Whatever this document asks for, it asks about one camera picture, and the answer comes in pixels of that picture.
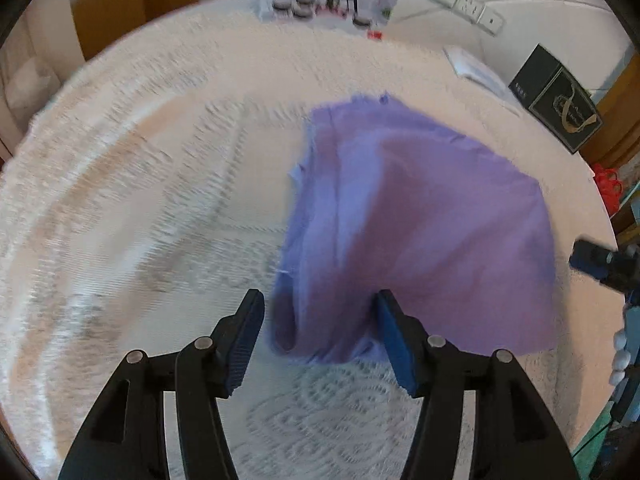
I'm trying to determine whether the red plastic bag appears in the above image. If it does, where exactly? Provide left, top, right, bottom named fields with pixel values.
left=593, top=162, right=624, bottom=211

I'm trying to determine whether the black gift bag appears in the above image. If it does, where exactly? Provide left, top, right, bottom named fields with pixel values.
left=508, top=44, right=603, bottom=155

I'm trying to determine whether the crumpled clear plastic bag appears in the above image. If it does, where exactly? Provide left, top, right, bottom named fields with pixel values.
left=5, top=55, right=61, bottom=126

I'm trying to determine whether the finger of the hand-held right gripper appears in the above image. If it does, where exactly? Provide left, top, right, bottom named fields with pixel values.
left=569, top=239, right=640, bottom=291

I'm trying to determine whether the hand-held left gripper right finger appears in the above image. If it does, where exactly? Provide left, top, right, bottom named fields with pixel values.
left=376, top=289, right=583, bottom=480

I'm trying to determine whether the wooden door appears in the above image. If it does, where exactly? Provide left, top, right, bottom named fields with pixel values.
left=70, top=0, right=201, bottom=61

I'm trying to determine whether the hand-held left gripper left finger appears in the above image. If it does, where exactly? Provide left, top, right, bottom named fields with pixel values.
left=57, top=288, right=266, bottom=480

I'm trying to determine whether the white wall power socket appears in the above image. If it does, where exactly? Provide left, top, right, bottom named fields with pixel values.
left=456, top=0, right=485, bottom=23

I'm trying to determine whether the purple t-shirt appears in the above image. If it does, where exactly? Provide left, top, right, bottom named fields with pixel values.
left=270, top=92, right=558, bottom=366

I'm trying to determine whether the green cloth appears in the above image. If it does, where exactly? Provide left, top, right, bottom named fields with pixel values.
left=572, top=400, right=631, bottom=480

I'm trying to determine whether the person's right hand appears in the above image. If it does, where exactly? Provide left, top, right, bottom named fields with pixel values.
left=611, top=330, right=632, bottom=386

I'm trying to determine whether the white booklet with blue panel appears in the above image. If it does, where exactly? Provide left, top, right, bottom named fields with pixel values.
left=444, top=45, right=521, bottom=111

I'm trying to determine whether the wooden door frame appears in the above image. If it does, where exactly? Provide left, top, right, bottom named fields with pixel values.
left=582, top=45, right=640, bottom=171

